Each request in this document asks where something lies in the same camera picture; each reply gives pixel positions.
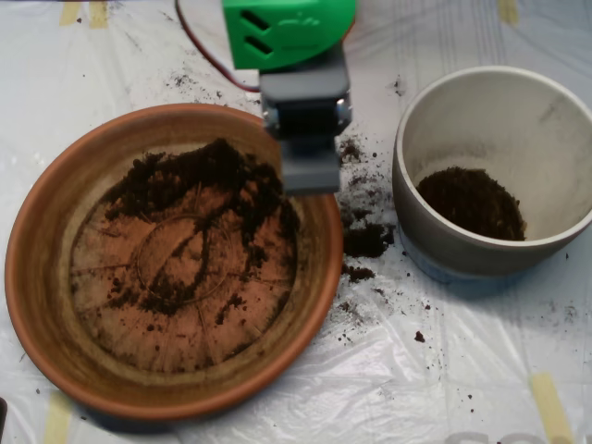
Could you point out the clear plastic sheet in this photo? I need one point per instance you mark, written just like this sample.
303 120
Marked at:
324 407

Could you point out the dark soil heap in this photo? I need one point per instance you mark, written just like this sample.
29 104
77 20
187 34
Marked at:
208 166

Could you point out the terracotta plant saucer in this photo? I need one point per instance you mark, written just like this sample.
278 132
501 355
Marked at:
46 300

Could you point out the beige masking tape strip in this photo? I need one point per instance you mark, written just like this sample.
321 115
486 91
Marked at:
508 11
69 14
550 407
56 421
98 16

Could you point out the small dark brown crumb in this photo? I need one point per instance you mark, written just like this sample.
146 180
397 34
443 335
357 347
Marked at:
420 336

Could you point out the white ceramic pot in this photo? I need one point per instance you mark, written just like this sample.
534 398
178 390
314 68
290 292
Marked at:
509 139

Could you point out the green orange robot arm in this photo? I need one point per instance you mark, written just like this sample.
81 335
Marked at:
287 32

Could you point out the black object at edge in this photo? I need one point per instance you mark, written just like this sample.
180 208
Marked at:
3 416

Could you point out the spilled soil patch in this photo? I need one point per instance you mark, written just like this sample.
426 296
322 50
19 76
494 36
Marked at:
365 242

